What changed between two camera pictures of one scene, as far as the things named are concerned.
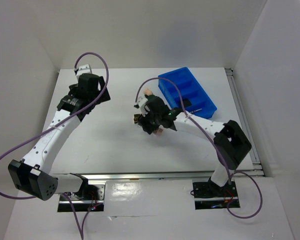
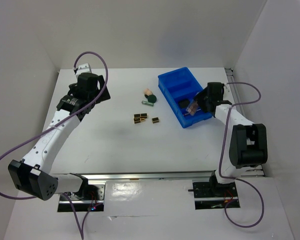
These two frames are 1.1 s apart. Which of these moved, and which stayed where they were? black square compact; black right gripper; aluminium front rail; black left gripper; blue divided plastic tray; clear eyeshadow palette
Moved: black right gripper; clear eyeshadow palette
Stayed: black square compact; blue divided plastic tray; black left gripper; aluminium front rail
